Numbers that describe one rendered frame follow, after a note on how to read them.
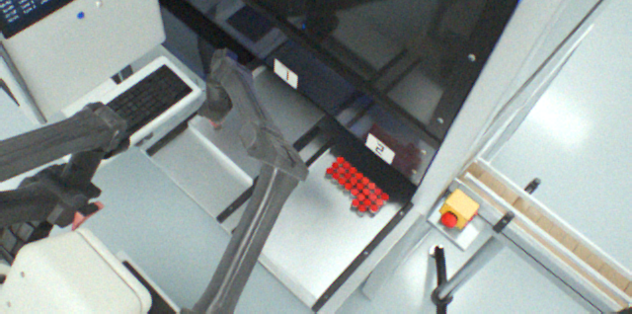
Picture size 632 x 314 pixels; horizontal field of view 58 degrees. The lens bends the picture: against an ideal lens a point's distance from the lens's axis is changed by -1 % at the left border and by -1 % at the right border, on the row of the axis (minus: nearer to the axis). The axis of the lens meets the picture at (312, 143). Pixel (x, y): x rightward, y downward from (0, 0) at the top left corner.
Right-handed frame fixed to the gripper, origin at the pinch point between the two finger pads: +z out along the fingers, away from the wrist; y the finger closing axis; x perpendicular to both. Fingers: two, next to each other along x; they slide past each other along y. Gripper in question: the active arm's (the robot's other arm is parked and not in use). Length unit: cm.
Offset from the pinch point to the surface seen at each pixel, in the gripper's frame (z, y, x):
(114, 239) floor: 95, -19, 38
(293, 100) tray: 2.5, 19.7, -14.9
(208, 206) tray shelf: 4.9, -21.8, -10.4
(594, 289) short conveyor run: -6, 1, -109
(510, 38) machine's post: -70, 1, -56
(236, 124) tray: 3.7, 4.0, -4.2
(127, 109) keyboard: 11.3, -3.5, 28.8
